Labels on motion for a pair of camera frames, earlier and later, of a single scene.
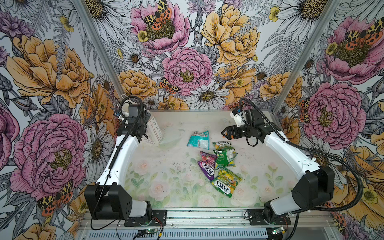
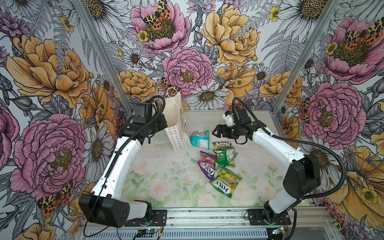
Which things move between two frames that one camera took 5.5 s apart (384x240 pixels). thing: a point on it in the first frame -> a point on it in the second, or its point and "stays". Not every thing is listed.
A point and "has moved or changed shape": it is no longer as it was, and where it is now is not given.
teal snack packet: x=199 y=140 stays
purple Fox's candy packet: x=208 y=163 stays
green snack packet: x=225 y=157 stays
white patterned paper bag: x=154 y=133 has moved or changed shape
